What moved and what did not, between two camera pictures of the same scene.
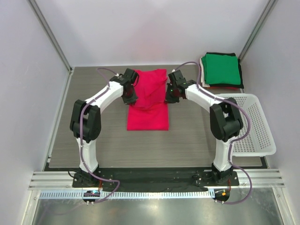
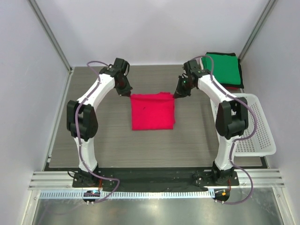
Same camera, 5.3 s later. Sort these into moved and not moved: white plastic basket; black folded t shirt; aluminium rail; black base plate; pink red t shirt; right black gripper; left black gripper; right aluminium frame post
Moved: pink red t shirt; right black gripper; left black gripper
Not moved: aluminium rail; white plastic basket; black folded t shirt; right aluminium frame post; black base plate
